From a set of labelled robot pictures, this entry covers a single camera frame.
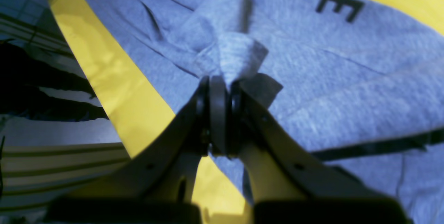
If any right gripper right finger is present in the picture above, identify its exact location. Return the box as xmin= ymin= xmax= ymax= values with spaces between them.
xmin=229 ymin=83 xmax=409 ymax=224

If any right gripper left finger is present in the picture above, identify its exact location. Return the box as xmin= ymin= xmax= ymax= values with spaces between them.
xmin=45 ymin=76 xmax=226 ymax=224

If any grey t-shirt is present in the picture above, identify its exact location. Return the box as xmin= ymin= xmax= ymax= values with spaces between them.
xmin=86 ymin=0 xmax=443 ymax=224

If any yellow table cloth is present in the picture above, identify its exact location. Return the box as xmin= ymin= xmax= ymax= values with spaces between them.
xmin=38 ymin=0 xmax=444 ymax=224

